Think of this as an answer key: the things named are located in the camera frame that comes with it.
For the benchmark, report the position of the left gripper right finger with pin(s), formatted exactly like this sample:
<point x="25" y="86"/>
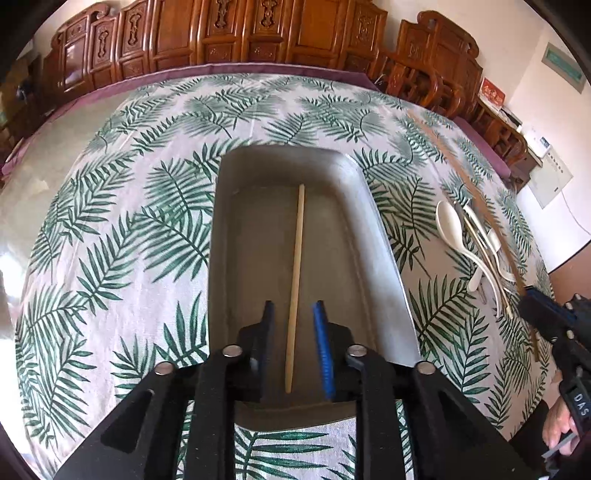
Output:
<point x="333" y="341"/>

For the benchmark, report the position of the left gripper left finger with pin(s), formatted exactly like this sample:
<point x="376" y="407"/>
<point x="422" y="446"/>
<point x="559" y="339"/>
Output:
<point x="256" y="341"/>

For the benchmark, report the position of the light wooden chopstick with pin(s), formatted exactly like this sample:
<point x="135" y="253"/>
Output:
<point x="294" y="292"/>
<point x="508" y="311"/>

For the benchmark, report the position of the white plastic fork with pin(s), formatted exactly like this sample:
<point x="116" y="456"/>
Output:
<point x="491" y="245"/>

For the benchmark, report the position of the large white plastic spoon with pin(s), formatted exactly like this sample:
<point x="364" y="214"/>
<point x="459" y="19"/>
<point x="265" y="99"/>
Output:
<point x="450" y="229"/>

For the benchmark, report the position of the dark brown wooden chopstick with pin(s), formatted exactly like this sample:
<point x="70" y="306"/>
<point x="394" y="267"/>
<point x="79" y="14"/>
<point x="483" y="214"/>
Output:
<point x="479" y="199"/>

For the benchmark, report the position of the person's right hand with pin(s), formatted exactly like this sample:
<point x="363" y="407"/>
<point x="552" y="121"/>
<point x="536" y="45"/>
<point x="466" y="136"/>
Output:
<point x="557" y="423"/>

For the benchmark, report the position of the grey metal tray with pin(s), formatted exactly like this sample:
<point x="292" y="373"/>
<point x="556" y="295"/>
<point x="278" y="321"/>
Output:
<point x="347" y="262"/>

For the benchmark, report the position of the palm leaf tablecloth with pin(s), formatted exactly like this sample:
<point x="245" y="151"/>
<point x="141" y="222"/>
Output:
<point x="200" y="199"/>

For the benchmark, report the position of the red gift box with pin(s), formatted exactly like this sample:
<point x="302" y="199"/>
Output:
<point x="493" y="96"/>

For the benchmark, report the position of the carved wooden armchair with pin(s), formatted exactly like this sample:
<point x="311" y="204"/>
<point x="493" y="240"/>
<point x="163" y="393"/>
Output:
<point x="433" y="65"/>

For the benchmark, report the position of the carved wooden bench backrest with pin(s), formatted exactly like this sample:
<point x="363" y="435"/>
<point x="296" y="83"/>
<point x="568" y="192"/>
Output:
<point x="98" y="47"/>

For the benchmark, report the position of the white wall panel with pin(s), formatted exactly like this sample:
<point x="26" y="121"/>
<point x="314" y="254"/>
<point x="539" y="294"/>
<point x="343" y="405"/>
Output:
<point x="548" y="179"/>

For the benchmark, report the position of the green wall sign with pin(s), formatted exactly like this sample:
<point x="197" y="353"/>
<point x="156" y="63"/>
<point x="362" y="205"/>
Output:
<point x="565" y="67"/>

